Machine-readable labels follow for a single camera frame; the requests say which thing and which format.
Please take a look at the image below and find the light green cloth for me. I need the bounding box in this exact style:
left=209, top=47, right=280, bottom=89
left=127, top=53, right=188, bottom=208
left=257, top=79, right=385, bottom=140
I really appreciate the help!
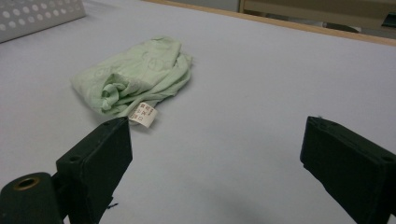
left=70, top=35, right=194, bottom=129

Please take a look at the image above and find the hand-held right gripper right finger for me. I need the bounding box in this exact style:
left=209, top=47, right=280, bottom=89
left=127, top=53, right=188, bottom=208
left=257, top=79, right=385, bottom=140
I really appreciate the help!
left=299, top=116, right=396, bottom=224

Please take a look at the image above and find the white table sheet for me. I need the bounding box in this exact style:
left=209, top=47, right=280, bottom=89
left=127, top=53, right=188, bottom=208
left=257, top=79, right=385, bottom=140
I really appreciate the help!
left=0, top=0, right=396, bottom=224

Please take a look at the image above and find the white perforated plastic basket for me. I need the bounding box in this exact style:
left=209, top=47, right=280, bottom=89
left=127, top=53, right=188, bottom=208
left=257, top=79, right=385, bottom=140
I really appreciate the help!
left=0, top=0, right=87, bottom=44

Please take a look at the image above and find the wooden board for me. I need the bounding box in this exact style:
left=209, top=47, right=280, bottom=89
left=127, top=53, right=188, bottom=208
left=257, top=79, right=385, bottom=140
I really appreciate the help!
left=141, top=0, right=396, bottom=48

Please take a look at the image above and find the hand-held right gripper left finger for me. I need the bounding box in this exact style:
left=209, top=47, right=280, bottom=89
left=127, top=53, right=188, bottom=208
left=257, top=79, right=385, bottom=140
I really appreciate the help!
left=55, top=116, right=134, bottom=224

